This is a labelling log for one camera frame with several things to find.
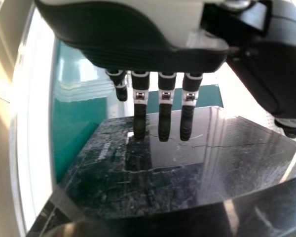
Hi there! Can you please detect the black oven with glass door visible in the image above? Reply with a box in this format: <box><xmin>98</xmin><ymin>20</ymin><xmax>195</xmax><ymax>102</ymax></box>
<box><xmin>27</xmin><ymin>105</ymin><xmax>296</xmax><ymax>237</ymax></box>

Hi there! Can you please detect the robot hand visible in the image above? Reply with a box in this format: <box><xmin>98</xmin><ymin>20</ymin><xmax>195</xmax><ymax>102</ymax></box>
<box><xmin>34</xmin><ymin>0</ymin><xmax>296</xmax><ymax>143</ymax></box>

